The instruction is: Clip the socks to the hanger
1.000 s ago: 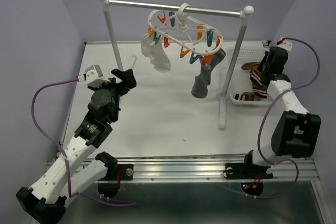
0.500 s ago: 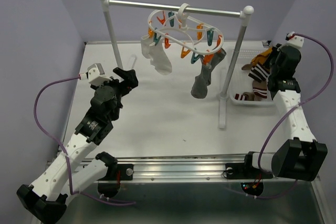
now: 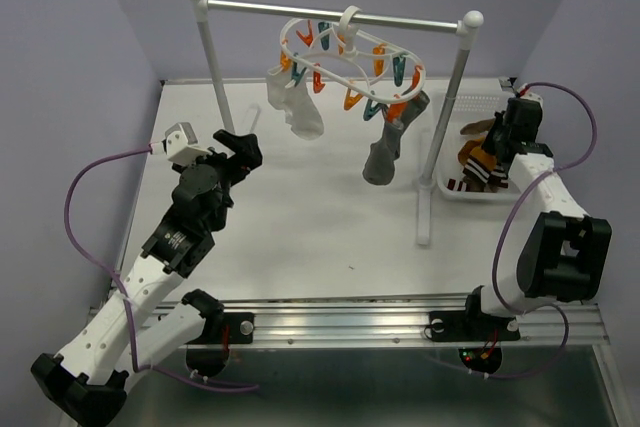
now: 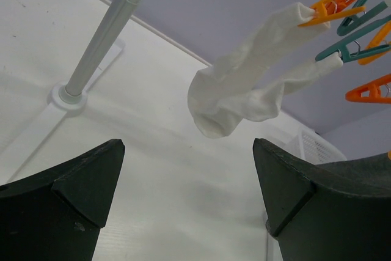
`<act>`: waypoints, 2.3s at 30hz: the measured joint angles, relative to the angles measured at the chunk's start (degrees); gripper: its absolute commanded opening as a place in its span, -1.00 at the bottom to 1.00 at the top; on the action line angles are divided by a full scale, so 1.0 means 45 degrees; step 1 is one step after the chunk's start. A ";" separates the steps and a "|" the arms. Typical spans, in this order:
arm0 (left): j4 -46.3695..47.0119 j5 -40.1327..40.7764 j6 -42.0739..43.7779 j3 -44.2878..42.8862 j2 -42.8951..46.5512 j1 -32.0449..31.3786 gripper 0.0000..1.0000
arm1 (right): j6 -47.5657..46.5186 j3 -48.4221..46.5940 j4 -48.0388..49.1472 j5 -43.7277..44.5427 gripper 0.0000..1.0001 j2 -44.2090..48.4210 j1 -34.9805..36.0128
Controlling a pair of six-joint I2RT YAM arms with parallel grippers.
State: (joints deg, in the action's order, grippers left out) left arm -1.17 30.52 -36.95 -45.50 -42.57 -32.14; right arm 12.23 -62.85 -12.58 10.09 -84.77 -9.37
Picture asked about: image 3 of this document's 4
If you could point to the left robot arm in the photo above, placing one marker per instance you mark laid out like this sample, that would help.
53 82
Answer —
90 378

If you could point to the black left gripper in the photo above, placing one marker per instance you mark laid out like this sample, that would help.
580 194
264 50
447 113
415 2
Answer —
247 154

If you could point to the white plastic basket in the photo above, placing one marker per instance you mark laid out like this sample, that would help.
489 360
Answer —
469 107

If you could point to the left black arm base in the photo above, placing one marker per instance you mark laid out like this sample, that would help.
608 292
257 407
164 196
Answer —
220 326

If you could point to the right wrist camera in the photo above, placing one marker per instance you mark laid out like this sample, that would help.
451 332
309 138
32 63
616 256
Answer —
530 97

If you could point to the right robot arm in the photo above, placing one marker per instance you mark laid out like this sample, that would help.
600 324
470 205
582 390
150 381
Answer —
550 248

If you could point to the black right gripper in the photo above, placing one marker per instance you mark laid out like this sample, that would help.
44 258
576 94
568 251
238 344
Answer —
488 143

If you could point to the aluminium rail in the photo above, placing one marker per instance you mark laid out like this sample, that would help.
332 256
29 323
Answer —
398 323

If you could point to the mustard yellow sock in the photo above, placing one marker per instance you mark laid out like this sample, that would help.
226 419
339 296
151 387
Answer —
467 148

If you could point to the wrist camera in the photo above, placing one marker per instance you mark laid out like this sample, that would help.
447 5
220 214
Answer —
179 145
530 97

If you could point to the white clothes rack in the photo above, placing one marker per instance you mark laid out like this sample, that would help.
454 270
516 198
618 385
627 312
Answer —
465 29

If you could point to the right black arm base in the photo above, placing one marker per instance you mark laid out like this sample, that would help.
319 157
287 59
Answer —
450 326

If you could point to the brown beige sock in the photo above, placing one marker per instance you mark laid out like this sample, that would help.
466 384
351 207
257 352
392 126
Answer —
478 129

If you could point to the grey sock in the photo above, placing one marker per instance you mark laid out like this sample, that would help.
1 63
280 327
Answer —
410 109
379 168

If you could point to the striped maroon white sock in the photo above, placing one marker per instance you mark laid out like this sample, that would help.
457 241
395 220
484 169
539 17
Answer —
481 173

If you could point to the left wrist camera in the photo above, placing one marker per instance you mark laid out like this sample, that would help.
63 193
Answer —
179 145

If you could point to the white clip hanger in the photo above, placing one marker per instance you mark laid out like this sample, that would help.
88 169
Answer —
381 76

